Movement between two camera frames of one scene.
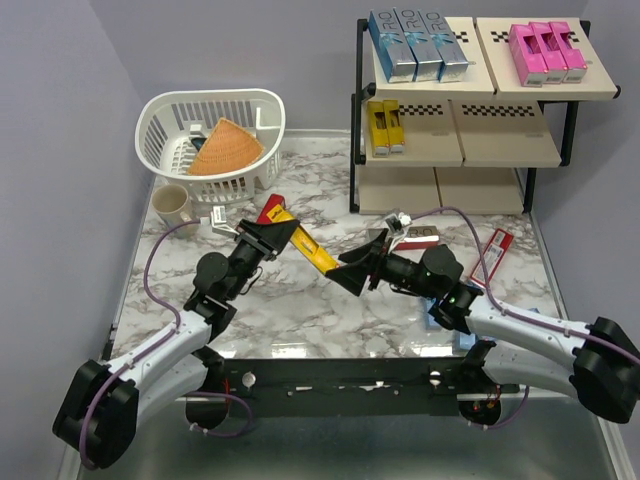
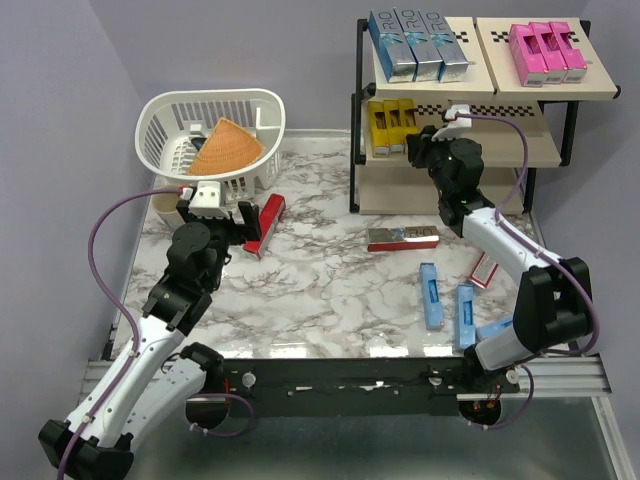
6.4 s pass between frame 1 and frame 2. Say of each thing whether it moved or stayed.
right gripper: moved
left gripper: moved
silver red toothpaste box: stayed
